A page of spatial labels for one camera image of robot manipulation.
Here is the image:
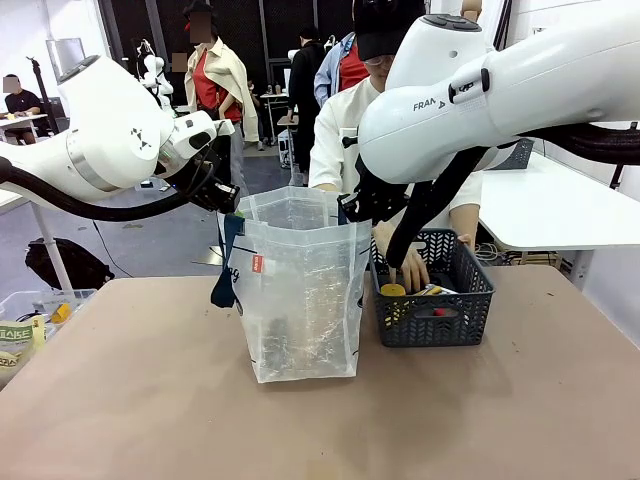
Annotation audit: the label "metal floor plate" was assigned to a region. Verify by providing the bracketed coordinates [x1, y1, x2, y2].
[191, 243, 227, 267]

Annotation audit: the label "translucent shopping bag blue handles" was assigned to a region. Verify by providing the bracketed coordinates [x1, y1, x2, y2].
[209, 186, 374, 386]

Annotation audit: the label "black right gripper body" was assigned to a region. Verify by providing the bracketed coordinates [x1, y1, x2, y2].
[349, 153, 407, 224]

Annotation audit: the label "person's right hand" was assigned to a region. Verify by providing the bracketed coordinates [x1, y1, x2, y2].
[372, 221, 432, 295]

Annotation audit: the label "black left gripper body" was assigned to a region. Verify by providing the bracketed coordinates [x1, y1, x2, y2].
[185, 148, 242, 215]

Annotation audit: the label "black yellow packaged item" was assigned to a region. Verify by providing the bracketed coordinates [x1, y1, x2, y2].
[418, 282, 460, 297]

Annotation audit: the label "person's left forearm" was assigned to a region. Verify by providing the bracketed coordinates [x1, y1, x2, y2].
[447, 201, 483, 242]

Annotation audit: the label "green yellow snack package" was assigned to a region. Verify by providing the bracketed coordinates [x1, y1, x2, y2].
[0, 313, 47, 387]

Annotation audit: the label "yellow round item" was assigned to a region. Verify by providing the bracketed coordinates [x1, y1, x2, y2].
[379, 282, 408, 322]

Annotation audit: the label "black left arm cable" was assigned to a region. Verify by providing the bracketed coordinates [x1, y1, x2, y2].
[0, 155, 217, 224]

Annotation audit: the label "white side table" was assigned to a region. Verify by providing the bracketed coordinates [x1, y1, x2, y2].
[0, 189, 72, 292]

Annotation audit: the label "clear plastic storage bin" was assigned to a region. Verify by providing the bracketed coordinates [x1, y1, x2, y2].
[0, 287, 99, 327]

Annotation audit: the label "black right arm cable sleeve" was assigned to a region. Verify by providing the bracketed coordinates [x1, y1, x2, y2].
[385, 121, 640, 270]

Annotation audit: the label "seated person in black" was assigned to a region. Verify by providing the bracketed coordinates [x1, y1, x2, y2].
[2, 74, 45, 145]

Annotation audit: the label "mannequin with blue shirt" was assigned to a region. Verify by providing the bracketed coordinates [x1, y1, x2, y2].
[313, 31, 372, 97]

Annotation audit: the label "person in white shirt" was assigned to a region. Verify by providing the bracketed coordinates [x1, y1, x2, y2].
[307, 0, 485, 251]

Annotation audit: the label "person in black clothes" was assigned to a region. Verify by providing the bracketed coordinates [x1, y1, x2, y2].
[287, 26, 327, 187]

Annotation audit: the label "black backpack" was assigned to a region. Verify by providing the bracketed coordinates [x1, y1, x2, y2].
[23, 237, 117, 292]

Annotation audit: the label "mannequin with cream jacket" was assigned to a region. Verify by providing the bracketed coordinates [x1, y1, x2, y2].
[181, 0, 263, 186]

